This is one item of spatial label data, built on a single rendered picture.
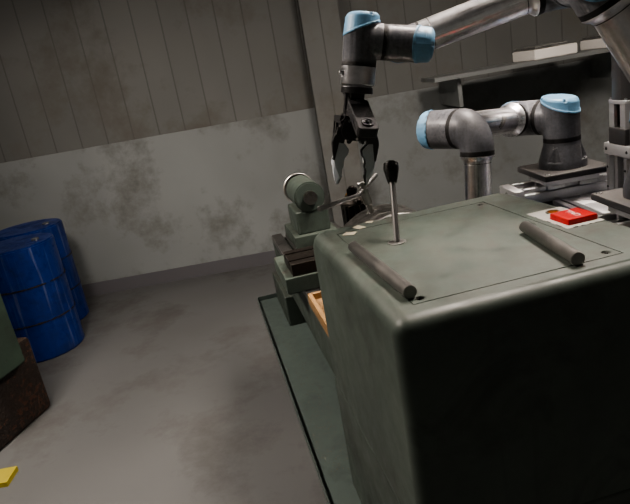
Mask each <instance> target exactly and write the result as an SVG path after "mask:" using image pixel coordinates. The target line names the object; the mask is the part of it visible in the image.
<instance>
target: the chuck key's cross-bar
mask: <svg viewBox="0 0 630 504"><path fill-rule="evenodd" d="M377 176H378V174H377V173H374V174H373V175H372V176H371V178H370V180H369V182H368V184H367V185H366V186H367V188H368V187H369V185H370V184H371V183H372V182H373V181H374V180H375V179H376V177H377ZM363 192H364V189H362V188H361V189H360V190H359V191H358V192H357V193H356V194H354V195H351V196H348V197H345V198H342V199H339V200H336V201H333V202H330V203H327V204H324V205H321V206H318V207H317V210H318V211H323V210H326V209H329V208H332V207H335V206H337V205H340V204H343V203H346V202H349V201H352V200H355V199H357V198H359V197H360V196H361V195H362V193H363Z"/></svg>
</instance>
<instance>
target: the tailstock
mask: <svg viewBox="0 0 630 504"><path fill-rule="evenodd" d="M283 191H284V194H285V196H286V198H287V199H288V200H289V201H291V202H293V203H291V204H288V211H289V216H290V222H291V223H287V224H285V225H284V226H285V231H286V235H287V236H288V238H289V239H290V240H291V242H292V243H293V245H294V246H295V247H296V249H299V248H303V247H308V246H312V245H313V243H314V239H315V237H316V236H317V235H318V234H319V233H321V232H324V231H329V230H334V229H338V228H336V227H335V226H334V225H333V224H332V223H331V222H330V219H329V213H328V209H326V210H323V211H318V210H317V207H318V206H321V205H324V204H323V202H324V191H323V189H322V187H321V186H320V185H319V184H317V183H316V182H314V181H313V180H311V178H310V177H309V176H308V175H306V174H304V173H293V174H291V175H290V176H288V177H287V179H286V180H285V182H284V185H283Z"/></svg>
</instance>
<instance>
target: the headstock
mask: <svg viewBox="0 0 630 504"><path fill-rule="evenodd" d="M555 207H556V206H553V205H549V204H545V203H541V202H537V201H534V200H530V199H526V198H521V197H517V196H513V195H508V194H503V193H497V194H492V195H488V196H483V197H479V198H474V199H470V200H465V201H461V202H456V203H451V204H447V205H442V206H438V207H433V208H429V209H424V210H420V211H415V212H411V213H406V214H402V215H398V222H399V235H400V239H405V240H406V243H404V244H401V245H388V242H389V241H391V240H394V237H393V224H392V217H388V218H383V219H379V220H374V221H373V222H372V223H366V222H365V223H361V224H356V225H352V226H347V227H343V228H338V229H334V230H329V231H324V232H321V233H319V234H318V235H317V236H316V237H315V239H314V243H313V249H314V256H315V262H316V267H317V273H318V279H319V284H320V290H321V296H322V301H323V307H324V313H325V318H326V324H327V330H328V335H329V341H330V347H331V353H332V358H333V364H334V370H335V375H336V381H337V383H338V385H339V387H340V389H341V391H342V393H343V395H344V397H345V399H346V401H347V402H348V404H349V406H350V408H351V410H352V412H353V414H354V416H355V418H356V420H357V421H358V423H359V425H360V427H361V429H362V431H363V433H364V435H365V437H366V439H367V440H368V442H369V444H370V446H371V448H372V450H373V452H374V454H375V456H376V458H377V460H378V461H379V463H380V465H381V467H382V469H383V471H384V473H385V475H386V477H387V479H388V480H389V482H390V484H391V486H392V488H393V490H394V492H395V494H396V496H397V498H398V500H399V501H400V503H401V504H582V503H585V502H589V501H592V500H595V499H598V498H601V497H604V496H607V495H611V494H614V493H617V492H620V491H623V490H626V489H629V488H630V228H629V227H626V226H622V225H619V224H616V223H612V222H609V221H606V220H604V221H600V222H596V223H591V224H587V225H583V226H579V227H575V228H570V229H566V228H563V227H561V226H558V225H555V224H552V223H549V222H546V221H544V220H541V219H538V218H535V217H532V216H529V215H527V214H529V213H533V212H538V211H542V210H547V209H551V208H555ZM523 221H529V222H530V223H532V224H534V225H536V226H537V227H539V228H541V229H542V230H544V231H546V232H548V233H549V234H551V235H553V236H554V237H556V238H558V239H560V240H561V241H563V242H565V243H566V244H568V245H570V246H571V247H573V248H575V249H577V250H578V251H580V252H582V253H583V254H584V255H585V261H584V263H583V264H581V265H579V266H575V265H573V264H571V263H570V262H568V261H567V260H565V259H563V258H562V257H560V256H559V255H557V254H556V253H554V252H553V251H551V250H549V249H548V248H546V247H545V246H543V245H542V244H540V243H539V242H537V241H535V240H534V239H532V238H531V237H529V236H528V235H526V234H525V233H523V232H521V231H520V229H519V226H520V224H521V222H523ZM357 225H360V226H364V227H365V228H362V229H356V228H352V227H354V226H357ZM345 232H356V233H355V234H354V235H343V234H344V233H345ZM352 241H356V242H357V243H359V244H360V245H361V246H363V247H364V248H365V249H367V250H368V251H369V252H371V253H372V254H373V255H374V256H376V257H377V258H378V259H380V260H381V261H382V262H384V263H385V264H386V265H388V266H389V267H390V268H392V269H393V270H394V271H395V272H397V273H398V274H399V275H401V276H402V277H403V278H405V279H406V280H407V281H409V282H410V283H411V284H412V285H414V286H415V287H416V289H417V294H416V296H415V297H414V298H412V299H407V298H405V297H404V296H403V295H402V294H400V293H399V292H398V291H397V290H396V289H394V288H393V287H392V286H391V285H390V284H388V283H387V282H386V281H385V280H384V279H382V278H381V277H380V276H379V275H378V274H377V273H375V272H374V271H373V270H372V269H371V268H369V267H368V266H367V265H366V264H365V263H363V262H362V261H361V260H360V259H359V258H358V257H356V256H355V255H354V254H353V253H352V252H350V251H349V249H348V245H349V243H350V242H352Z"/></svg>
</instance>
